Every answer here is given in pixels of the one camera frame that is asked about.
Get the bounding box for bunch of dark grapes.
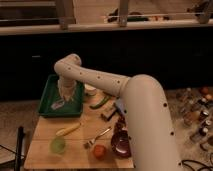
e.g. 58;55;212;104
114;116;126;132

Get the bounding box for green plastic tray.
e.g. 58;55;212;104
38;74;84;118

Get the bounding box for wooden folding table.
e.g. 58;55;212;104
24;90;133;170

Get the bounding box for black floor cables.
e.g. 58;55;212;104
181;159;213;171

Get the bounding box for yellow banana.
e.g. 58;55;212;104
56;123;81;136

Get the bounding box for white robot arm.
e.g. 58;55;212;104
54;54;183;171

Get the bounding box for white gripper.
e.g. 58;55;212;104
58;77;77;101

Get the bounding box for dark purple bowl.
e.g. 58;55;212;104
111;130;131;158

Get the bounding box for green plastic cup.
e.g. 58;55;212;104
50;137;66;154

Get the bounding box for silver fork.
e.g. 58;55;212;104
83;126;112;149

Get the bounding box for light blue towel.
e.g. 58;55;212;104
51;99;65;110

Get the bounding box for black chair frame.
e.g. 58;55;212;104
0;126;25;171

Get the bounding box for white ceramic cup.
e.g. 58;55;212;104
84;84;97;96

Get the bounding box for orange fruit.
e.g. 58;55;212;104
93;145;106;160

